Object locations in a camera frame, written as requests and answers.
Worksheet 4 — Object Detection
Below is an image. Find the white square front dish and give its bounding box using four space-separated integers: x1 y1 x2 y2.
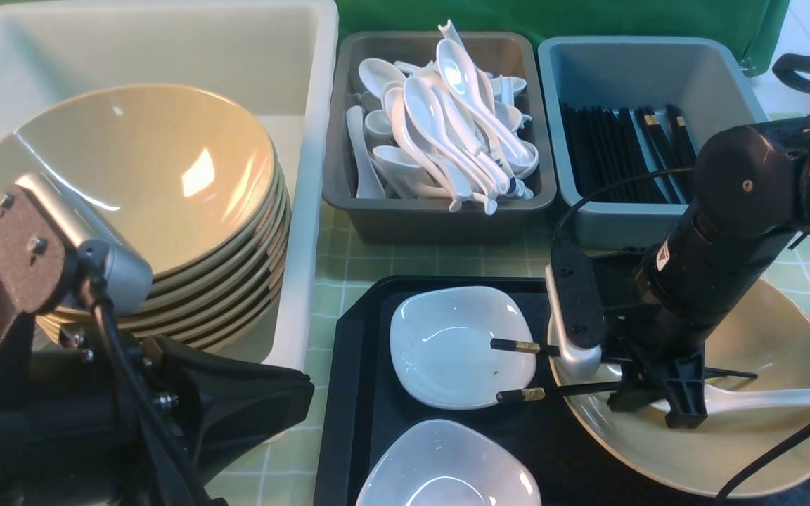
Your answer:
356 419 542 505

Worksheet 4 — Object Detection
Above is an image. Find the large white plastic tub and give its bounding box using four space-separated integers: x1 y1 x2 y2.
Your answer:
0 1 338 370

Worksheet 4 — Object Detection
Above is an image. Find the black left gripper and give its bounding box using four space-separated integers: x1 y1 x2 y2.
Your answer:
60 330 315 505

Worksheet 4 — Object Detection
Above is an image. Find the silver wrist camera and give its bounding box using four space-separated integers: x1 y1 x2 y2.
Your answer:
0 172 153 315
544 239 607 380

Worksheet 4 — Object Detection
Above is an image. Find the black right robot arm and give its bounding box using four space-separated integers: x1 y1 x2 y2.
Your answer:
604 116 810 428

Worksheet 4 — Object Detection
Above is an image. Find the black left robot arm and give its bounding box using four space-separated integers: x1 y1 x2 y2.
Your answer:
0 337 314 505

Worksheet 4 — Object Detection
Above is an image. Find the black plastic serving tray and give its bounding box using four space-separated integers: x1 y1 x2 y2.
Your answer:
313 276 713 505

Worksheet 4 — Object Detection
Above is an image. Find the grey plastic spoon bin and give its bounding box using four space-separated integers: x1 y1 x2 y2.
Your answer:
323 31 558 245

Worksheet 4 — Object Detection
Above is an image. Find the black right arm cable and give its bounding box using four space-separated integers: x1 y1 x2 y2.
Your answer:
553 53 810 501

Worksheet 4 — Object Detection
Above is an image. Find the white square side dish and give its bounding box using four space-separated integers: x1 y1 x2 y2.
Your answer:
390 286 536 410

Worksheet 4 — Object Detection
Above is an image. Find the white ceramic soup spoon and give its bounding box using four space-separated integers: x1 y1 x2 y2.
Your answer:
648 383 810 415

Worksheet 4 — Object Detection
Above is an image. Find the beige noodle bowl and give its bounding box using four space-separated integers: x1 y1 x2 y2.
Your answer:
567 280 810 499

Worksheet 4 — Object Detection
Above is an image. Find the green fabric backdrop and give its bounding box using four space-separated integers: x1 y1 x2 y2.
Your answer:
335 1 790 77

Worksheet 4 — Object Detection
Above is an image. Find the stack of beige bowls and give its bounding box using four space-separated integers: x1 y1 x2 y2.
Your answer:
0 84 290 353

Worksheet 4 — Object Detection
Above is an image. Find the blue-grey plastic chopstick bin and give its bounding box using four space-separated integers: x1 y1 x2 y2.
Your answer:
538 37 767 250

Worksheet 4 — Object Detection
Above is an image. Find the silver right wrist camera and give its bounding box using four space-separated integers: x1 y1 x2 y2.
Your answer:
544 239 607 380

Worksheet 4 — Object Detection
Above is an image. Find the pile of white soup spoons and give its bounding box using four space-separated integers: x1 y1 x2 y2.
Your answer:
344 20 539 216

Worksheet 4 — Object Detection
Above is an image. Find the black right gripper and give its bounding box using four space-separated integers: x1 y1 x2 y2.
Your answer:
592 253 708 429

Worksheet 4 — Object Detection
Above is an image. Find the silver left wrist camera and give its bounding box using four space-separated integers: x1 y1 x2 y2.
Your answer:
0 172 153 315

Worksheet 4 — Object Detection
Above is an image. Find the bundle of black chopsticks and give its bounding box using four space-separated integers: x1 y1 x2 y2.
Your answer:
560 102 697 205

